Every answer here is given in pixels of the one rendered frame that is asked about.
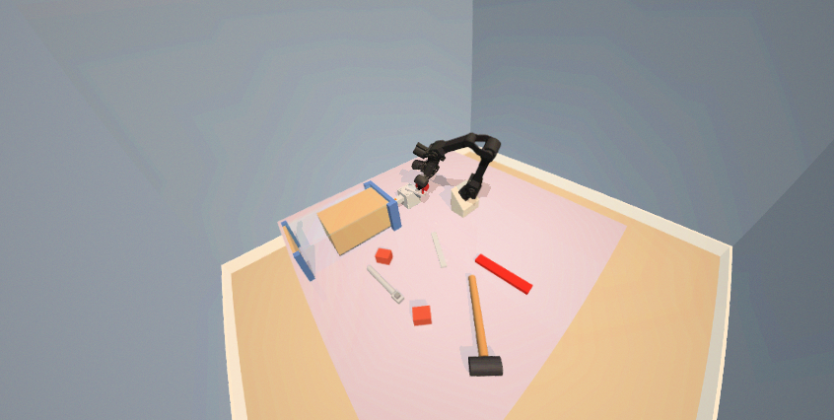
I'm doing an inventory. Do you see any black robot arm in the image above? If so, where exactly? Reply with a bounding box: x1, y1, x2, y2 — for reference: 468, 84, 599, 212
411, 133, 501, 201

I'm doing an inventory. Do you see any wooden-handled black mallet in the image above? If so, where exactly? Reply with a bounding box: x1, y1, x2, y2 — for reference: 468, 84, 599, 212
468, 275, 504, 377

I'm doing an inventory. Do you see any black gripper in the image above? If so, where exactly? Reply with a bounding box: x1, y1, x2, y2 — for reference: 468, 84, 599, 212
414, 162, 440, 190

